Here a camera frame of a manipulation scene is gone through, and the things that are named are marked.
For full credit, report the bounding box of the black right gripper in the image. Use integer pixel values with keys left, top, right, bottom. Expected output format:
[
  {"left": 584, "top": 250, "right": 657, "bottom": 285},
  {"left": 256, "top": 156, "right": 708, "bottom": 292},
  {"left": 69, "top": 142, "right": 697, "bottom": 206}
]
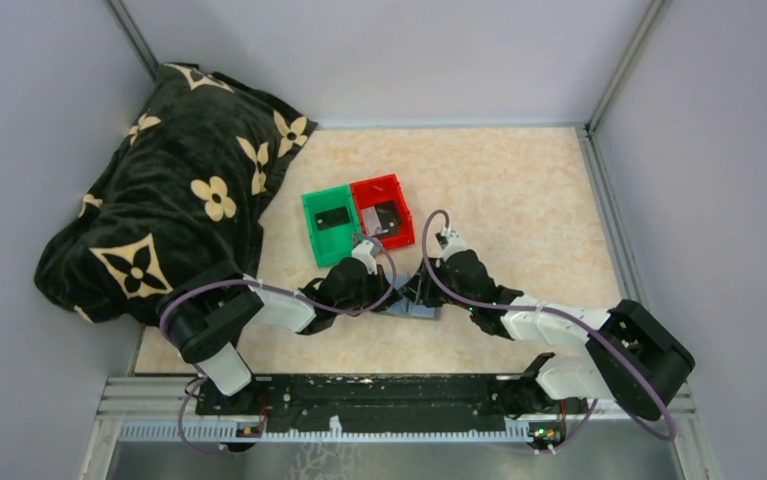
[{"left": 398, "top": 256, "right": 476, "bottom": 312}]

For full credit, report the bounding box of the grey leather card holder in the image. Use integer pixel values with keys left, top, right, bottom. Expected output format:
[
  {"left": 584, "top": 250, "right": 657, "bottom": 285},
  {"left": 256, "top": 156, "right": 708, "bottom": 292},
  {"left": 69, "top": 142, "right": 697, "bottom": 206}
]
[{"left": 381, "top": 268, "right": 441, "bottom": 320}]

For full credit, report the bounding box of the silver grey credit card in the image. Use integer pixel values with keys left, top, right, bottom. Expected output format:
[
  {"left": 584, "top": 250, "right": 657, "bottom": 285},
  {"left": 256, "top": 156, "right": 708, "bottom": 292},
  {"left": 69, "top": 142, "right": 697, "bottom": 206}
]
[{"left": 361, "top": 206, "right": 386, "bottom": 236}]

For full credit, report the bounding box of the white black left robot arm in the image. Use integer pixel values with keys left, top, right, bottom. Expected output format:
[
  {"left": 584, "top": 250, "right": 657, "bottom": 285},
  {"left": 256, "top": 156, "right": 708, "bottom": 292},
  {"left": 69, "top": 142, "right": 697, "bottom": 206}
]
[{"left": 156, "top": 257, "right": 399, "bottom": 414}]

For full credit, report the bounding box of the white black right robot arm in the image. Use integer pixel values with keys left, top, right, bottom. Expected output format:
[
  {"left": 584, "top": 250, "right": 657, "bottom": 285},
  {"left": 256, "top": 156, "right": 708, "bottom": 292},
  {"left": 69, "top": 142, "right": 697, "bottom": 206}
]
[{"left": 401, "top": 250, "right": 696, "bottom": 421}]

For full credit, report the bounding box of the green plastic bin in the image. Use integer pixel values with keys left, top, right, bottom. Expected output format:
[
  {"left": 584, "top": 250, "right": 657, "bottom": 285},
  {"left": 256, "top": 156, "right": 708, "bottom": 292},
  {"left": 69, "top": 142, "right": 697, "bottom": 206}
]
[{"left": 301, "top": 185, "right": 361, "bottom": 268}]

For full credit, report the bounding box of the red plastic bin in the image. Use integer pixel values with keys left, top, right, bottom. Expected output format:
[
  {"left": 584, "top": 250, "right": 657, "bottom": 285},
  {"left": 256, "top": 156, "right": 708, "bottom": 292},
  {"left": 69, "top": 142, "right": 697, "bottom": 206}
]
[{"left": 349, "top": 174, "right": 415, "bottom": 250}]

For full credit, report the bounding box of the black floral plush blanket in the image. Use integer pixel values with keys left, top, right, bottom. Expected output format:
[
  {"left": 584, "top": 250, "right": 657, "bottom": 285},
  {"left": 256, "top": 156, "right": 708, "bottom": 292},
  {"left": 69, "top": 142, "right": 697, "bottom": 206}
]
[{"left": 34, "top": 63, "right": 316, "bottom": 326}]

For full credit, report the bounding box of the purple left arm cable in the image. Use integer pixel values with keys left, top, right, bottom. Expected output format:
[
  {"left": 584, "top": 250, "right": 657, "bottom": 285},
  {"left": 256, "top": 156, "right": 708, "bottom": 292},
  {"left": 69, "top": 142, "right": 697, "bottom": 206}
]
[{"left": 158, "top": 231, "right": 399, "bottom": 458}]

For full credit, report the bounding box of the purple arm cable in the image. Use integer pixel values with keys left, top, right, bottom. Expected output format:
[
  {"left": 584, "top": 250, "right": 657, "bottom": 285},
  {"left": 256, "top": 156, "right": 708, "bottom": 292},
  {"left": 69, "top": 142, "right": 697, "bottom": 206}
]
[
  {"left": 158, "top": 231, "right": 399, "bottom": 458},
  {"left": 421, "top": 209, "right": 678, "bottom": 443}
]

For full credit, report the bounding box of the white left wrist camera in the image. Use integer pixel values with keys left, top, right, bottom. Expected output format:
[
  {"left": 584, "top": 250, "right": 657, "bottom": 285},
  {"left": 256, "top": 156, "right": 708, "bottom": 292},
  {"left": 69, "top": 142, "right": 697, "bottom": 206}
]
[{"left": 351, "top": 239, "right": 381, "bottom": 275}]

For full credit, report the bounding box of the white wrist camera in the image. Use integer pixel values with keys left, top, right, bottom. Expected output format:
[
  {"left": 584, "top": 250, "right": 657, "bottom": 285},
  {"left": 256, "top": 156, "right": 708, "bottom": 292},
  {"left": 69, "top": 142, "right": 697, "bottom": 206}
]
[
  {"left": 435, "top": 227, "right": 468, "bottom": 261},
  {"left": 351, "top": 239, "right": 381, "bottom": 275}
]

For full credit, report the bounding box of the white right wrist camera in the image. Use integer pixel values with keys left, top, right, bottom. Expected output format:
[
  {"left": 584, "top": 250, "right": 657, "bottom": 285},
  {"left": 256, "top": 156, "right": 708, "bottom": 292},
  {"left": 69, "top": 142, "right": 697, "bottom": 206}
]
[{"left": 435, "top": 227, "right": 468, "bottom": 261}]

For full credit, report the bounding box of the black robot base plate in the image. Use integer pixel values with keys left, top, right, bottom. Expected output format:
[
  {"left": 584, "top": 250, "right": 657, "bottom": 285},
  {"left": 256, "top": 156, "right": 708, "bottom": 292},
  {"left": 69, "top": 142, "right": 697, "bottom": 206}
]
[{"left": 195, "top": 374, "right": 589, "bottom": 434}]

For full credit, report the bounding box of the slotted grey cable duct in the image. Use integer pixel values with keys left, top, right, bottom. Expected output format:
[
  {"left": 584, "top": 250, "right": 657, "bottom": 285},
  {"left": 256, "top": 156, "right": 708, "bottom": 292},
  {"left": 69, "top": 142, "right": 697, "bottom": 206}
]
[{"left": 118, "top": 417, "right": 538, "bottom": 444}]

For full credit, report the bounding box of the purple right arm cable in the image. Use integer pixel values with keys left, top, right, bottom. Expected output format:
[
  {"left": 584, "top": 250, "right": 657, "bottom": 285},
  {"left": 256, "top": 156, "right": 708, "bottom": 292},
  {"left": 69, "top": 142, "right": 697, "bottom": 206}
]
[{"left": 421, "top": 209, "right": 678, "bottom": 443}]

